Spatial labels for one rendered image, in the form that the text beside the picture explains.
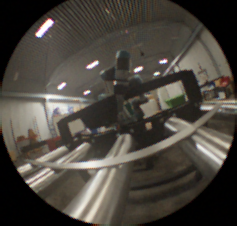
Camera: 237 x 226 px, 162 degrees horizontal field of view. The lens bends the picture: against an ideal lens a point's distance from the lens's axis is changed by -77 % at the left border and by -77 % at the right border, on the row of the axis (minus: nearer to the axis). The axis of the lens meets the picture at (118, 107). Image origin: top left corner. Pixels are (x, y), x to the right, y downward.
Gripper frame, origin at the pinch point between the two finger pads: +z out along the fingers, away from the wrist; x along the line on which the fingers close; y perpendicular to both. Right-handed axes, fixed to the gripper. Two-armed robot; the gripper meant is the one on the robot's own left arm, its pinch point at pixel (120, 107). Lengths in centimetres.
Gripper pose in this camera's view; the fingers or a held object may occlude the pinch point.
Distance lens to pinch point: 47.6
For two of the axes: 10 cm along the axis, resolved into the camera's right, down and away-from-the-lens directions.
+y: 9.7, 1.2, -2.2
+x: 2.5, -2.8, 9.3
